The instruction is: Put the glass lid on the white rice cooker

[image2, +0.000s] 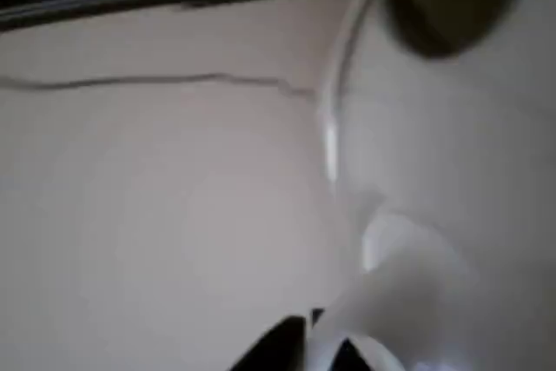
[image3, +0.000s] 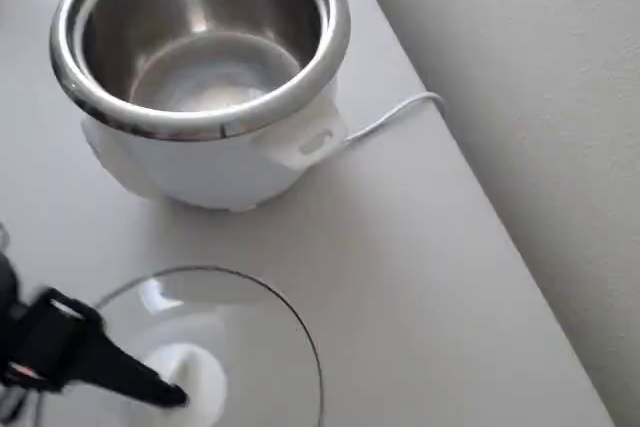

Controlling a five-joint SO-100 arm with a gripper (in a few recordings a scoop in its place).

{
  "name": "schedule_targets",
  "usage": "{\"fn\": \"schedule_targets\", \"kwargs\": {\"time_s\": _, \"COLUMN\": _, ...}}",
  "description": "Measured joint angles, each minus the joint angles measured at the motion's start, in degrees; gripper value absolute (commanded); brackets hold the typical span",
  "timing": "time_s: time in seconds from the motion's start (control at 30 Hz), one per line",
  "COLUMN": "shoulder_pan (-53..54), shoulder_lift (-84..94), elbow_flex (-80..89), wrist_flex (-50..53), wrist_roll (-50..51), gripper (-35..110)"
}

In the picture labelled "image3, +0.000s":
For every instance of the steel inner pot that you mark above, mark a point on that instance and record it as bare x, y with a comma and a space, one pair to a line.
200, 22

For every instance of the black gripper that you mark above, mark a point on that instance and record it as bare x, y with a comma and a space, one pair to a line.
60, 334

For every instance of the glass lid with white knob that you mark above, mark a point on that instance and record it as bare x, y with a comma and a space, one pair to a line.
260, 347

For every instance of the white rounded plastic object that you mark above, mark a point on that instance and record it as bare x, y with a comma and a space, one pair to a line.
200, 167

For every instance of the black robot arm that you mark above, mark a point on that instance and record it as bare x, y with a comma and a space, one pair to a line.
9, 287

